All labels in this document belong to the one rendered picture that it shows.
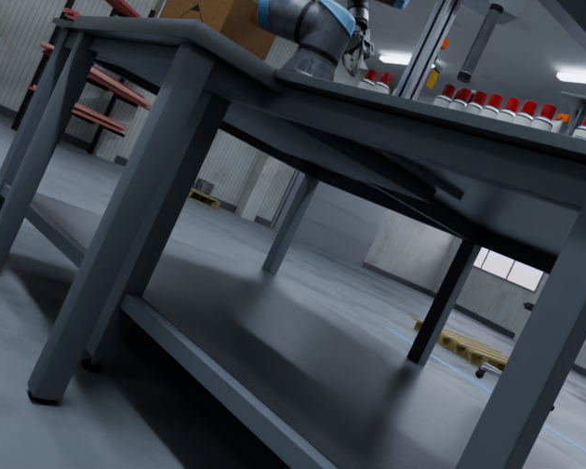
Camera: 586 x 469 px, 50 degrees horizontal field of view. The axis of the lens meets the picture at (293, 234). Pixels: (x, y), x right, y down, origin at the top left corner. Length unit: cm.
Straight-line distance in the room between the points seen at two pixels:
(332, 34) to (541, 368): 108
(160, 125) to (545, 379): 84
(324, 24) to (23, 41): 837
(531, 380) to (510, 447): 9
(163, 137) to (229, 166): 985
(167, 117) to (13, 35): 862
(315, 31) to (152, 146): 62
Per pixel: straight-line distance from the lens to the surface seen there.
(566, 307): 91
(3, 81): 989
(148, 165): 131
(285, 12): 176
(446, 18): 185
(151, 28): 150
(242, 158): 1123
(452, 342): 591
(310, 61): 170
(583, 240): 93
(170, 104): 130
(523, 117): 175
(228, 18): 208
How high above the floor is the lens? 59
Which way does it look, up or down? 2 degrees down
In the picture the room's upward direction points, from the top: 25 degrees clockwise
